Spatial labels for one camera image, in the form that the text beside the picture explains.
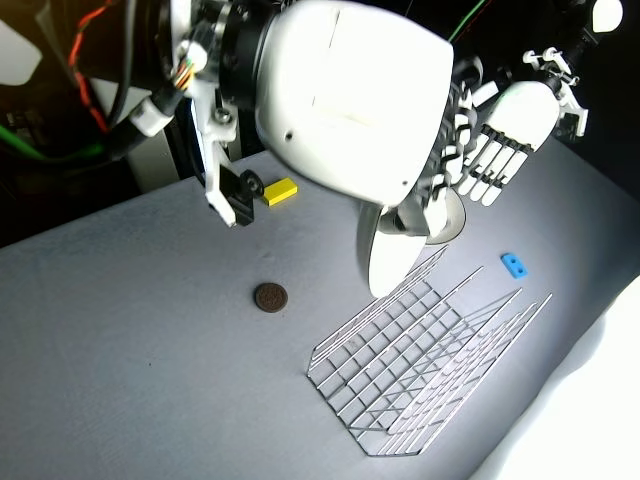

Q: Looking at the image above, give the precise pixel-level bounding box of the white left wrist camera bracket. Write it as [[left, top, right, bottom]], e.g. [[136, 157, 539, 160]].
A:
[[522, 47, 590, 144]]

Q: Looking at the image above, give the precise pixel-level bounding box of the blue block with two holes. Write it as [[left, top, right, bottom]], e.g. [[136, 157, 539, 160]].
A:
[[499, 252, 529, 279]]

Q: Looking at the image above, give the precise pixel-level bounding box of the round dark brown cookie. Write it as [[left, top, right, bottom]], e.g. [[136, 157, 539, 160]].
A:
[[253, 282, 289, 315]]

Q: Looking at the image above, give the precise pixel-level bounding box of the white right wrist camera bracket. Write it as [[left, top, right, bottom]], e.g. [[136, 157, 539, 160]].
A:
[[187, 79, 266, 229]]

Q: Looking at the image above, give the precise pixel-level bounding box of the white plate with dark rim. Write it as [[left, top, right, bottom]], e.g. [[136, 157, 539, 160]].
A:
[[355, 199, 432, 300], [424, 189, 467, 246]]

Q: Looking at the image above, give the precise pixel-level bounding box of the yellow rectangular block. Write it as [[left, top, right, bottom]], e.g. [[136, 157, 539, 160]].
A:
[[262, 177, 300, 207]]

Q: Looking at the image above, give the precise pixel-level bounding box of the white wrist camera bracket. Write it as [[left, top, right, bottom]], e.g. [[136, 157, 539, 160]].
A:
[[187, 79, 266, 229], [522, 47, 590, 144]]

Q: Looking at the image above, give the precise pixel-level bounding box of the silver wire dish rack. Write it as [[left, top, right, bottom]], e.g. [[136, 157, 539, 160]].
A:
[[304, 244, 555, 459]]

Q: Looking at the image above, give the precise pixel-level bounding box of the thin green cable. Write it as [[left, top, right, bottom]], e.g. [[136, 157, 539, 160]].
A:
[[447, 0, 487, 44]]

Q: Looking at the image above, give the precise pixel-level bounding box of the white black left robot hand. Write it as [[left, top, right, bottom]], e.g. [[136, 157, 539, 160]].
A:
[[457, 65, 559, 206]]

